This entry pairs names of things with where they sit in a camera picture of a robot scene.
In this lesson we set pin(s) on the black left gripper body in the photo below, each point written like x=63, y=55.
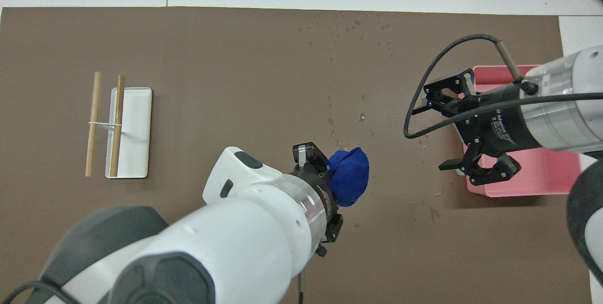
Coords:
x=325, y=186

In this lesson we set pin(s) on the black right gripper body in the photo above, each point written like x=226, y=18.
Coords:
x=504, y=120

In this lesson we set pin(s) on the blue towel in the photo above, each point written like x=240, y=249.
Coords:
x=351, y=176

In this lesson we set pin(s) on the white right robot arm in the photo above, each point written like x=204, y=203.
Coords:
x=574, y=106

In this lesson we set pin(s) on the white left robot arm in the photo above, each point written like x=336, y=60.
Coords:
x=212, y=247

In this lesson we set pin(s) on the pink plastic bin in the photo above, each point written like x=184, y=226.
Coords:
x=541, y=176

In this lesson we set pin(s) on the brown table mat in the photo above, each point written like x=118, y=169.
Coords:
x=235, y=82

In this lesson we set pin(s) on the white rack with wooden bars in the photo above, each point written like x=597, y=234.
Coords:
x=134, y=129

